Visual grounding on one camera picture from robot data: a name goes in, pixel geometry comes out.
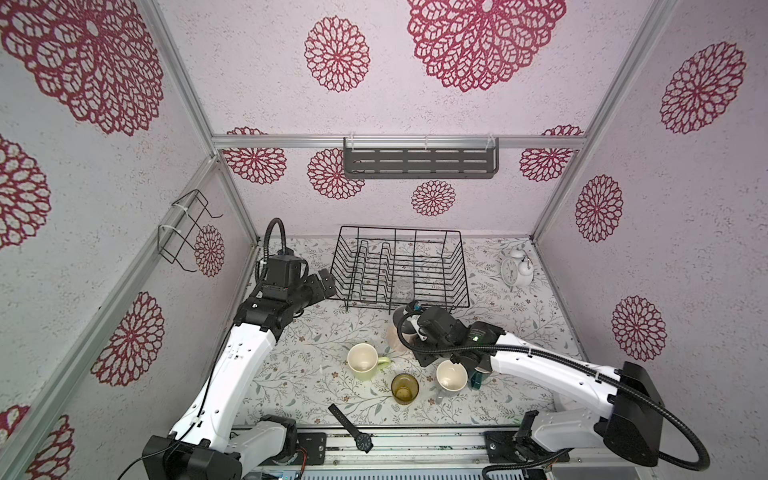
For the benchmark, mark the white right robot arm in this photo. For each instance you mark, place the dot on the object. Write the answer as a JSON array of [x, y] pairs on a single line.
[[614, 408]]

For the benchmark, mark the pink tall mug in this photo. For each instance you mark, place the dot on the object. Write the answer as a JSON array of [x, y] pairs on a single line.
[[396, 336]]

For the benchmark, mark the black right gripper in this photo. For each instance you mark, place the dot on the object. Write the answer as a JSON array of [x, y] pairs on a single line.
[[422, 358]]

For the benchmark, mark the clear glass cup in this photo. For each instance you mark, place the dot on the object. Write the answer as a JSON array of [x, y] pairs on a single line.
[[403, 290]]

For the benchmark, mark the black wire dish rack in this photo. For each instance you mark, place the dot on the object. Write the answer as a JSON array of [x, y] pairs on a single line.
[[368, 258]]

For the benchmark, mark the amber glass cup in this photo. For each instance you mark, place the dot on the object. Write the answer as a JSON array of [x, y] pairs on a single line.
[[404, 388]]

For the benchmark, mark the white cup grey handle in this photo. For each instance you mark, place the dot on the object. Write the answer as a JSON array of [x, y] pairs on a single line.
[[452, 378]]

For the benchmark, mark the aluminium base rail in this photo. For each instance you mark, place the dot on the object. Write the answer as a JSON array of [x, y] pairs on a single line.
[[330, 452]]

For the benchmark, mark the grey wall shelf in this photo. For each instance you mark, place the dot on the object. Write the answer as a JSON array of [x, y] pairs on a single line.
[[424, 163]]

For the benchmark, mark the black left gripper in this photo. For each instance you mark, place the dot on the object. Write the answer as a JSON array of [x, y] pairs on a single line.
[[317, 291]]

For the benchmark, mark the dark green mug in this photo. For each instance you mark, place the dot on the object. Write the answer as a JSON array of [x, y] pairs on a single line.
[[477, 377]]

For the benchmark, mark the black wristwatch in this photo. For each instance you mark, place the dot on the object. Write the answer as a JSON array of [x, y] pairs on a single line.
[[363, 441]]

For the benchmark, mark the light green mug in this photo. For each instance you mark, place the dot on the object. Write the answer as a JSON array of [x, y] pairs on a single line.
[[365, 362]]

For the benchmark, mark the white alarm clock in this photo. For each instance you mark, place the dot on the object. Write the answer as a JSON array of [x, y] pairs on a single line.
[[517, 269]]

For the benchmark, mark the black wire wall holder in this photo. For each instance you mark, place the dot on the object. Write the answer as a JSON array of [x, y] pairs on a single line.
[[178, 236]]

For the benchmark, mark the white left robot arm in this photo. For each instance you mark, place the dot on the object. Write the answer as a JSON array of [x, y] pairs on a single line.
[[200, 444]]

